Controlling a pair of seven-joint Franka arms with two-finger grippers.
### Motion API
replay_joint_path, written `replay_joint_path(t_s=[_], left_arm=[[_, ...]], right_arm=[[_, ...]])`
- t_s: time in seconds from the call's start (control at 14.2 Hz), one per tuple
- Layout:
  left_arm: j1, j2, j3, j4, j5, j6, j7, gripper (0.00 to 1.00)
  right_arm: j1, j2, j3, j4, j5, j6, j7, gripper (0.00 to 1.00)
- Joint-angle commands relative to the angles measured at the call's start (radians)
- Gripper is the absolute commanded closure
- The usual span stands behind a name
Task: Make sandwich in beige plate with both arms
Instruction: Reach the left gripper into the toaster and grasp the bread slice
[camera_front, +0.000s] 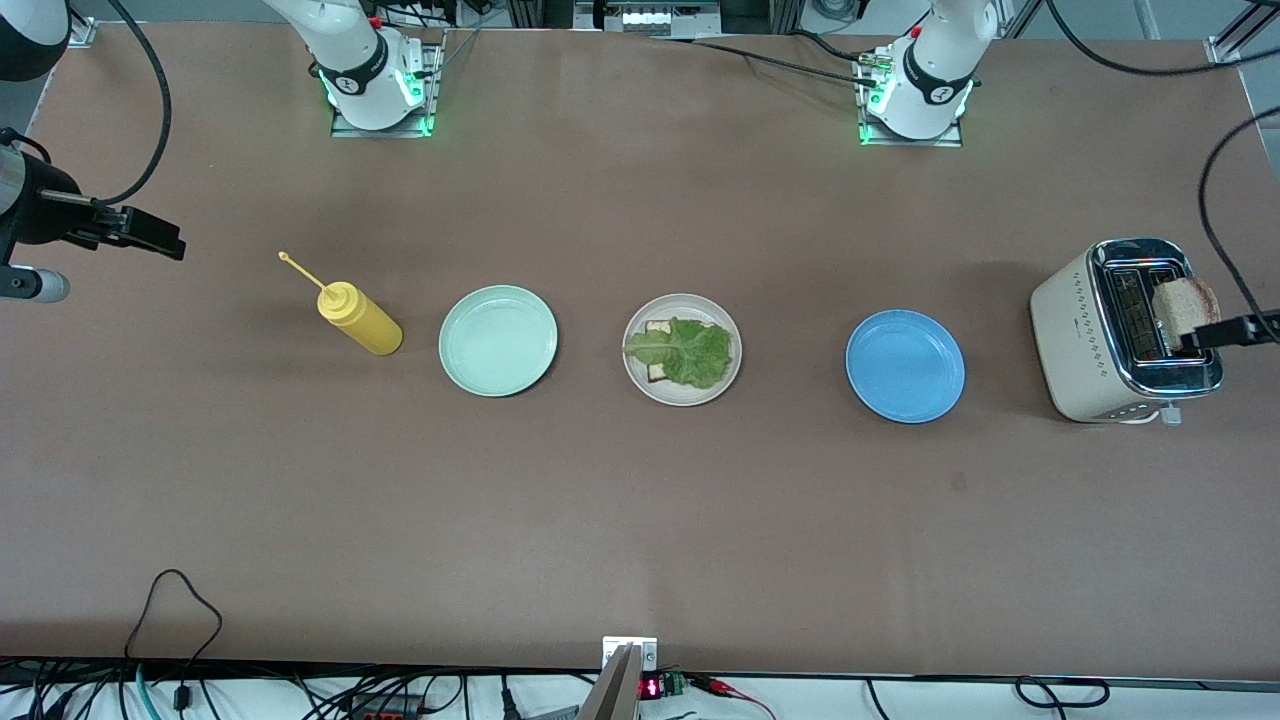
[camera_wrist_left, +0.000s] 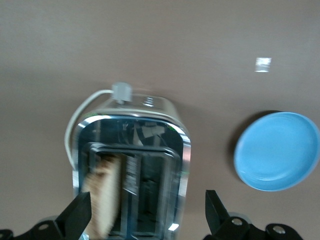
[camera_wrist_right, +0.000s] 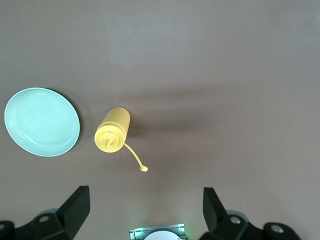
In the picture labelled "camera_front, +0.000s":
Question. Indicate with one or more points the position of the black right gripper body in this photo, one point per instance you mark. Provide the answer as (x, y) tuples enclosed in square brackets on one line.
[(45, 205)]

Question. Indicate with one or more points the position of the brown bread slice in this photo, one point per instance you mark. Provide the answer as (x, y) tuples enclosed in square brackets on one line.
[(1180, 305), (655, 374)]

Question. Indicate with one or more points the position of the yellow mustard squeeze bottle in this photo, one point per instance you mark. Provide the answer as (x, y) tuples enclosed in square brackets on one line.
[(368, 325)]

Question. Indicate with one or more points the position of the green lettuce leaf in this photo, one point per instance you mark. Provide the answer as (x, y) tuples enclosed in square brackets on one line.
[(690, 355)]

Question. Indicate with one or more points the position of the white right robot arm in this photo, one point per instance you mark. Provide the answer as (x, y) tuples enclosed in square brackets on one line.
[(340, 30)]

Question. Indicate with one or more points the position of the blue plate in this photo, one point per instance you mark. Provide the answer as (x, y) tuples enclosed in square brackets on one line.
[(905, 366)]

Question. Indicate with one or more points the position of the pale green plate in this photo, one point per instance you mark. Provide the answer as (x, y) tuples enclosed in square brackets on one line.
[(497, 341)]

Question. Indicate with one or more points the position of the beige plate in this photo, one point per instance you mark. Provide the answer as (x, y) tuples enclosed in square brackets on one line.
[(683, 398)]

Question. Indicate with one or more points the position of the cream and chrome toaster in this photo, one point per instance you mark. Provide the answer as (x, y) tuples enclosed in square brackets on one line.
[(1070, 350)]

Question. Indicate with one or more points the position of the lit control box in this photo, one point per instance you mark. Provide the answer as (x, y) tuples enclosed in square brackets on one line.
[(645, 18)]

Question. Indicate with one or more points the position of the red display circuit board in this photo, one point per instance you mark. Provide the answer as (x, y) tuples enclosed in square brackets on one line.
[(652, 688)]

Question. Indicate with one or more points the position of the aluminium frame corner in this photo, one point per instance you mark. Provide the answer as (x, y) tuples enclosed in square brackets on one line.
[(1225, 50), (82, 33)]

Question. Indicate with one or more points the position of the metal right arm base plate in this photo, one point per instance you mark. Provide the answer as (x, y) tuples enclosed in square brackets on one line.
[(350, 131)]

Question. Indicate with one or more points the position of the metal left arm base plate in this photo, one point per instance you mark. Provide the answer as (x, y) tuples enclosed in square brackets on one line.
[(900, 142)]

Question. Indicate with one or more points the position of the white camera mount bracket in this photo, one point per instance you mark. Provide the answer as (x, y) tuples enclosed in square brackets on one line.
[(645, 650)]

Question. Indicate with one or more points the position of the grey aluminium camera bar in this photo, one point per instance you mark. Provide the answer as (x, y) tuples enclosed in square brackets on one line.
[(615, 695)]

